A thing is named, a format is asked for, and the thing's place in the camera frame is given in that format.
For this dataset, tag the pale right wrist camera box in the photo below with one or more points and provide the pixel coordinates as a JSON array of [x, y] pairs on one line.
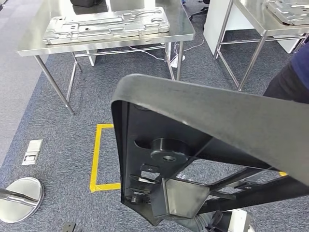
[[239, 221]]

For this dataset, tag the person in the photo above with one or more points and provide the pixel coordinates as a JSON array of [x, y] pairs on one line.
[[289, 83]]

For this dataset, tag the chrome stanchion post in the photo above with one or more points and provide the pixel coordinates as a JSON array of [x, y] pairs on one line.
[[16, 197]]

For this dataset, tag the white cabinet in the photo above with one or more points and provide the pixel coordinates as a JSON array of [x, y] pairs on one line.
[[215, 25]]

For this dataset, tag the stainless steel workbench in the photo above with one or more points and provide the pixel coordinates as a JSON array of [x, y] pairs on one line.
[[178, 25]]

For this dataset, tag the stainless steel table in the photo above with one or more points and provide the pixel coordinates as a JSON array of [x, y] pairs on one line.
[[253, 16]]

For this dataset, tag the white power strip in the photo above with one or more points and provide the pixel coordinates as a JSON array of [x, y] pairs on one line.
[[181, 60]]

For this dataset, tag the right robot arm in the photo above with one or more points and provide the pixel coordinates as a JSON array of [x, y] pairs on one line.
[[193, 222]]

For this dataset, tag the black chair base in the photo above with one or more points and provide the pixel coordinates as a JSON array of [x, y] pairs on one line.
[[199, 11]]

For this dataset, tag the yellow floor tape square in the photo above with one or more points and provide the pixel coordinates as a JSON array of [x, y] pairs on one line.
[[96, 153], [282, 174]]

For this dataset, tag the grey floor outlet cover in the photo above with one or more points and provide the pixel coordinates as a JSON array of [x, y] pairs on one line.
[[32, 152]]

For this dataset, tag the chrome stanchion base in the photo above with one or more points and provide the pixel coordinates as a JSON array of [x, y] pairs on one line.
[[24, 208]]

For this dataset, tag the grey moulded fixture tray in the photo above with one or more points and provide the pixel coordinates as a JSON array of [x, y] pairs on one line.
[[96, 28]]

